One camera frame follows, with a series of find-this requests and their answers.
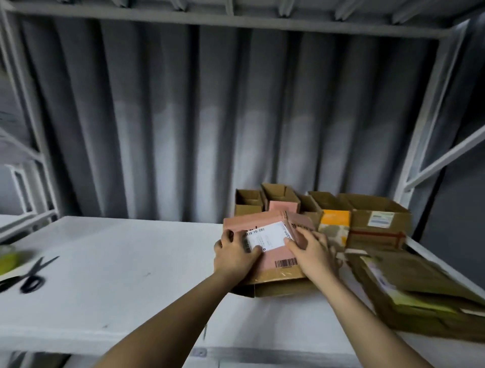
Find person's right hand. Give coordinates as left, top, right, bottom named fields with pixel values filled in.
left=282, top=225, right=341, bottom=287

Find black scissors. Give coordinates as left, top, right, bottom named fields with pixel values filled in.
left=0, top=255, right=61, bottom=295

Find yellow tape roll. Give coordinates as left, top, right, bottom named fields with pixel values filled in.
left=0, top=246, right=21, bottom=277

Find brown box with 7020 sticker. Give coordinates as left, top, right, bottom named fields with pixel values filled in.
left=232, top=187, right=265, bottom=218

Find person's left hand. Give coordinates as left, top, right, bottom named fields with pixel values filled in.
left=212, top=228, right=265, bottom=288

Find pink lettered cardboard box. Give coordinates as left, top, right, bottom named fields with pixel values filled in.
left=260, top=182, right=303, bottom=215
left=221, top=209, right=320, bottom=299

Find person's left forearm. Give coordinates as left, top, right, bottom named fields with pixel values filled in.
left=94, top=273, right=245, bottom=368

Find person's right forearm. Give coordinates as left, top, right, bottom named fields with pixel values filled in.
left=317, top=271, right=434, bottom=368

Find printed brown cardboard box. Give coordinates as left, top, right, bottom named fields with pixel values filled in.
left=337, top=192, right=415, bottom=237

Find pile of cardboard boxes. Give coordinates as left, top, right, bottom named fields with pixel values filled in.
left=343, top=227, right=485, bottom=344

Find orange and white carton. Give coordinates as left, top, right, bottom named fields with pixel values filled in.
left=308, top=190, right=354, bottom=250

